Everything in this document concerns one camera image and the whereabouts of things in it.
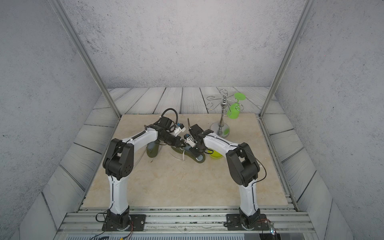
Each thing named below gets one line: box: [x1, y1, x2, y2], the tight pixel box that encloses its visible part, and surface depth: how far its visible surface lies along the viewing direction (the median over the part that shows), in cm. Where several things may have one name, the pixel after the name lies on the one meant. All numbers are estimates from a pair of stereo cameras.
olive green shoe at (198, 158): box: [171, 145, 206, 164], surface depth 93 cm
